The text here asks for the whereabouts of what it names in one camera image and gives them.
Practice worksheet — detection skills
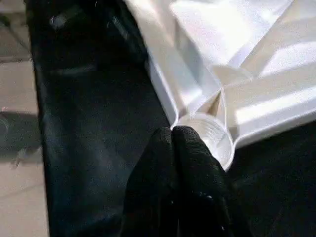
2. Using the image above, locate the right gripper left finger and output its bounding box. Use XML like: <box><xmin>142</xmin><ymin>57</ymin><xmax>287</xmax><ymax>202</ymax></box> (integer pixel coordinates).
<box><xmin>120</xmin><ymin>127</ymin><xmax>179</xmax><ymax>237</ymax></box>

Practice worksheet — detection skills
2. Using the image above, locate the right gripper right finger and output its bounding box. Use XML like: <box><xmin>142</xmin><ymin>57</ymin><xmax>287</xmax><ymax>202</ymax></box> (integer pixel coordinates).
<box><xmin>172</xmin><ymin>125</ymin><xmax>249</xmax><ymax>237</ymax></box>

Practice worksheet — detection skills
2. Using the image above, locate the white plastic table top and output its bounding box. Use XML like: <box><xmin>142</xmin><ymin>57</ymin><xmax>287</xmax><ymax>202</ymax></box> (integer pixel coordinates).
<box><xmin>123</xmin><ymin>0</ymin><xmax>316</xmax><ymax>173</ymax></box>

